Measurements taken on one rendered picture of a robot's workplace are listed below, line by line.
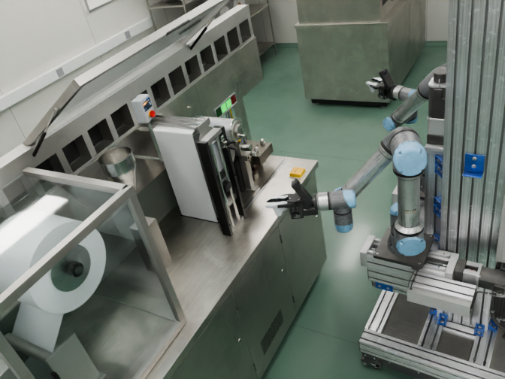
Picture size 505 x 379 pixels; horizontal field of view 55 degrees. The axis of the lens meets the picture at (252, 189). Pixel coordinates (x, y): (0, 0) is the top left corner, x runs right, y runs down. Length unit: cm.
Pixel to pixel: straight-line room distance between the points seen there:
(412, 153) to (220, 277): 100
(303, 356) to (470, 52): 189
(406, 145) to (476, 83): 35
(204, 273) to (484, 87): 140
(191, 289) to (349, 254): 159
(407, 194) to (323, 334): 136
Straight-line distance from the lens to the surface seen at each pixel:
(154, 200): 263
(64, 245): 153
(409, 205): 200
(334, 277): 338
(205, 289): 220
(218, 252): 236
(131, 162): 204
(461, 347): 278
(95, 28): 546
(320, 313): 318
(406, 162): 185
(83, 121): 224
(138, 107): 203
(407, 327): 283
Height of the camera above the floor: 242
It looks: 34 degrees down
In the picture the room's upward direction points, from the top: 13 degrees counter-clockwise
